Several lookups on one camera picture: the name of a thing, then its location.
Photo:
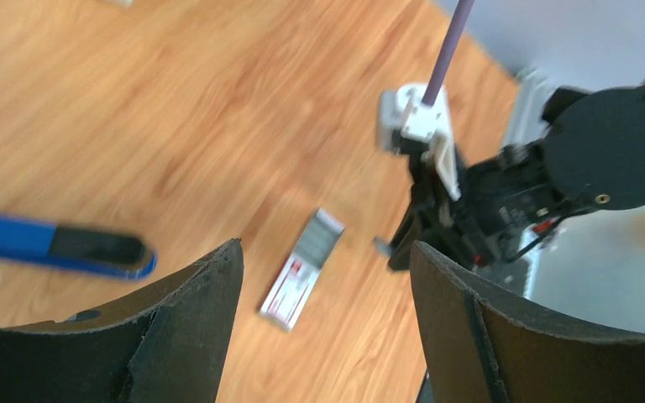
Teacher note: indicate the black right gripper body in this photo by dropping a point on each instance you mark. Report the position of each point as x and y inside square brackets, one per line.
[500, 197]

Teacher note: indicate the blue black stapler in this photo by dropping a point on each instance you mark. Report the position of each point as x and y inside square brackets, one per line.
[80, 248]

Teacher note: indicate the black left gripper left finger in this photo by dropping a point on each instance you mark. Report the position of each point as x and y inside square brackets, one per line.
[165, 342]

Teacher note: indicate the long silver staple strip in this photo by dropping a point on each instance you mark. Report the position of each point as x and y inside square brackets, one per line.
[382, 246]

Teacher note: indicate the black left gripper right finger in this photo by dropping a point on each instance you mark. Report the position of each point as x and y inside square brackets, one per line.
[483, 343]

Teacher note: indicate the red white staple box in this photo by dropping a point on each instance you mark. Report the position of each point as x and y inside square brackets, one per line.
[291, 289]

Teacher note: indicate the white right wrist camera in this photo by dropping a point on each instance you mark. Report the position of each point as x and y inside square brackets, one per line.
[406, 126]

